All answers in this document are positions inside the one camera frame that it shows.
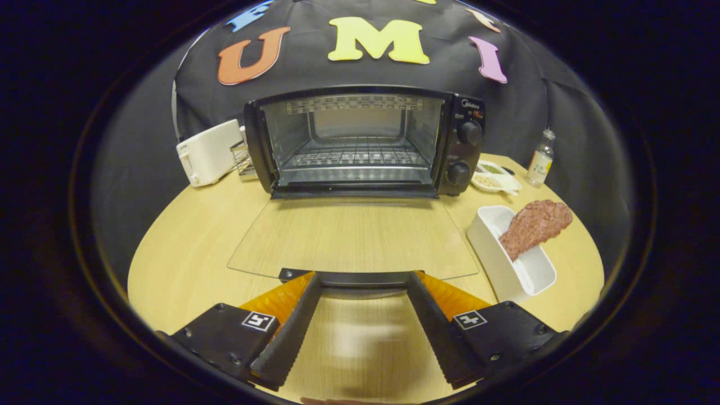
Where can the small clear glass bottle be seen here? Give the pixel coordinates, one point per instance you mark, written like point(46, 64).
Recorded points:
point(540, 163)

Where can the white rectangular tray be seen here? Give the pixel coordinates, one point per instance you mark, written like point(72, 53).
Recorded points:
point(495, 253)

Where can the brown roasted meat piece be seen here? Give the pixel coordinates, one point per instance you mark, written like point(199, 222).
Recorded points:
point(531, 228)

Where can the black toaster oven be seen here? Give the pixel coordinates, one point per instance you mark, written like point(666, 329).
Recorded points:
point(468, 154)

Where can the white divided condiment dish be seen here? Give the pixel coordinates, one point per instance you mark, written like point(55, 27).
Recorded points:
point(495, 181)

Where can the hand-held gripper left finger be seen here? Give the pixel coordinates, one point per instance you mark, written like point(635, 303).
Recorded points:
point(292, 332)

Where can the white bread toaster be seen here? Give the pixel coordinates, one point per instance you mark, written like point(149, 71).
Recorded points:
point(211, 152)

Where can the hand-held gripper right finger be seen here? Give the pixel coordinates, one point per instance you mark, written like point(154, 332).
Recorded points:
point(439, 332)

